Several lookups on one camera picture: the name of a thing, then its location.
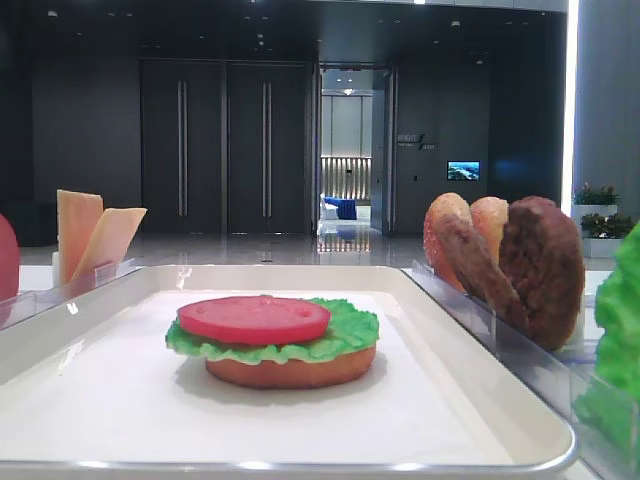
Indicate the red tomato slice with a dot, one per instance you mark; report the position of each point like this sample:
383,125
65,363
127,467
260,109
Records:
9,261
255,320

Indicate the green lettuce leaf on tray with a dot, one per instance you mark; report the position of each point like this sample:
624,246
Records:
349,330

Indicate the bun slice under lettuce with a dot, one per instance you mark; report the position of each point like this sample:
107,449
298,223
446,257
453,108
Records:
294,374

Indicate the brown meat patty left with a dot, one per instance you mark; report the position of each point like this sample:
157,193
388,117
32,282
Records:
480,275

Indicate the brown meat patty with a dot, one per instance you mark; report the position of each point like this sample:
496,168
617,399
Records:
480,275
541,255

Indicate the orange cheese slice right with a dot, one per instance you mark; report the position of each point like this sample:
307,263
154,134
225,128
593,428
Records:
110,239

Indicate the orange cheese slice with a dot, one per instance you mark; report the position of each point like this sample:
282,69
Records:
110,239
78,214

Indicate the brown meat patty right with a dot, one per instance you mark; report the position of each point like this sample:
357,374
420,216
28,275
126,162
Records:
541,255

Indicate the orange cheese slice left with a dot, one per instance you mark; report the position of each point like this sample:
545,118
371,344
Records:
78,214

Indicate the green lettuce leaf standing right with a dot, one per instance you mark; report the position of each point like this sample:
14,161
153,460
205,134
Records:
612,335

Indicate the bun half far left one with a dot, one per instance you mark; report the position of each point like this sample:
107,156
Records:
436,238

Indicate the bun half one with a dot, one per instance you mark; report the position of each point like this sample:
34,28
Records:
489,214
436,238

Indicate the black double door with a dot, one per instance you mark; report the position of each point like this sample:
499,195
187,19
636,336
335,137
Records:
224,147

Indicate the bun half far right one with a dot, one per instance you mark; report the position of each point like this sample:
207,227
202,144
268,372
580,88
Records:
489,214

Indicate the white rectangular metal tray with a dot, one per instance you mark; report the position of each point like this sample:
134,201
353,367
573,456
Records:
89,390

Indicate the clear acrylic rack right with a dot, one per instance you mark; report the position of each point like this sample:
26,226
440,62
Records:
558,378

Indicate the clear acrylic rack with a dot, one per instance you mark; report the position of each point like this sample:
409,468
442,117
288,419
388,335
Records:
28,304
558,378

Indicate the potted flower planter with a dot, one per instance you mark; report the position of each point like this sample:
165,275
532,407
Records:
602,226

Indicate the clear acrylic rack left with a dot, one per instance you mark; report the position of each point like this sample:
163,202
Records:
28,304

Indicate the small wall screen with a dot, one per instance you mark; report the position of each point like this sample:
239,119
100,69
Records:
463,170

